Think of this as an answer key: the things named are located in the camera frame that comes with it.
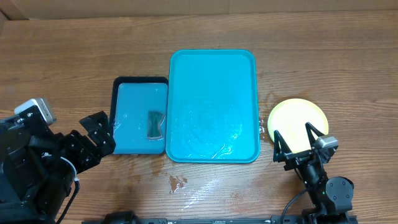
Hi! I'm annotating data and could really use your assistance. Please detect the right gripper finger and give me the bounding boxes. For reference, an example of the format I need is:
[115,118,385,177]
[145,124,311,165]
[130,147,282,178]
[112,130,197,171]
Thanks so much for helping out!
[273,130,292,162]
[305,122,324,146]

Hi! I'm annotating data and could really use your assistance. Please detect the yellow plate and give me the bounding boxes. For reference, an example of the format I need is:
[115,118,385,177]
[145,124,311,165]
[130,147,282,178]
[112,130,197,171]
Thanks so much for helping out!
[267,98,329,153]

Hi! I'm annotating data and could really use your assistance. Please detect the dark green scrub sponge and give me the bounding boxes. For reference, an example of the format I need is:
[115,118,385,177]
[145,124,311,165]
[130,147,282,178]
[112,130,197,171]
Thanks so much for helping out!
[147,111,165,140]

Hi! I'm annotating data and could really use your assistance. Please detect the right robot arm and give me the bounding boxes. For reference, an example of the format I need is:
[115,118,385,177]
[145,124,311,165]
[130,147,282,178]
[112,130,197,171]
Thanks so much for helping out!
[270,122,358,224]

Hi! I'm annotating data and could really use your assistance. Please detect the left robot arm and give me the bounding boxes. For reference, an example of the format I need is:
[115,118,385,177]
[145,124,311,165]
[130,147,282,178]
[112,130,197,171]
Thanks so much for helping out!
[1,106,116,223]

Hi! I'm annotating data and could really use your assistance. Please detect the small black-rimmed blue tray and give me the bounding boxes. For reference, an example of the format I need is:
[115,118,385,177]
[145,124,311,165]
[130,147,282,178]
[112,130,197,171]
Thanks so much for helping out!
[109,77,169,154]

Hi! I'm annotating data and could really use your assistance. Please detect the large teal serving tray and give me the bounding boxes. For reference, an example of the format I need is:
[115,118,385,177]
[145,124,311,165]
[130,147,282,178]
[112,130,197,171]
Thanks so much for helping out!
[165,49,261,164]

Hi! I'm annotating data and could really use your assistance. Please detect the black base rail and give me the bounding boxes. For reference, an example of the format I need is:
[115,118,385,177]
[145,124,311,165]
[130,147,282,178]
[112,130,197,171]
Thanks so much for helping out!
[81,211,358,224]

